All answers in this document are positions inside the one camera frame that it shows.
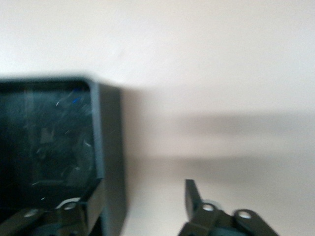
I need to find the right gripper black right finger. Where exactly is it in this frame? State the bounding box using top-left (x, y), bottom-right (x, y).
top-left (177, 178), bottom-right (281, 236)

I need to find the black plastic rectangular box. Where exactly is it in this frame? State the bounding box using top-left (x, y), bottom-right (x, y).
top-left (0, 72), bottom-right (127, 236)

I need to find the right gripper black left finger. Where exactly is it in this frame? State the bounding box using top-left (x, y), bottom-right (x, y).
top-left (0, 196), bottom-right (90, 236)

